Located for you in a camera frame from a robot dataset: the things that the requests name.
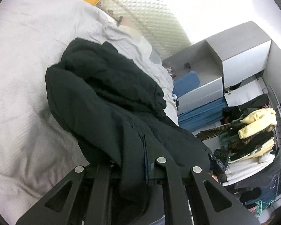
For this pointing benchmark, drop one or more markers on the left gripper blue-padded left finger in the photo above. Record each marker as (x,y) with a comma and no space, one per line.
(83,196)

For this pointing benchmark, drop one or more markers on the large black coat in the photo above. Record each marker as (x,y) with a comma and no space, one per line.
(116,112)

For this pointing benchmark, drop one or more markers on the stack of folded clothes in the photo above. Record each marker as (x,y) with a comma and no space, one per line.
(251,164)

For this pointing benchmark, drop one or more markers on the blue curtain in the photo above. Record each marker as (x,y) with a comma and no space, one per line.
(202,116)

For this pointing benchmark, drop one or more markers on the yellow hoodie on shelf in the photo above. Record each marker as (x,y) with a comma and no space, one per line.
(257,121)

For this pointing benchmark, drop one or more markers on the small items on bedside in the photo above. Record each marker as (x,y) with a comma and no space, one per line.
(171,72)

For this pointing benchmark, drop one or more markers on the cream quilted headboard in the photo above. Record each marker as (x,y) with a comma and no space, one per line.
(153,19)

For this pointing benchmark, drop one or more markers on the beige pillow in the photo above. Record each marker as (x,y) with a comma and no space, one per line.
(127,25)

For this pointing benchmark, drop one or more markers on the grey bed sheet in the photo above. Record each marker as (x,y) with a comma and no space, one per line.
(35,152)

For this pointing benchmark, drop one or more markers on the white wall cabinet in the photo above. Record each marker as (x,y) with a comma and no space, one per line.
(220,61)

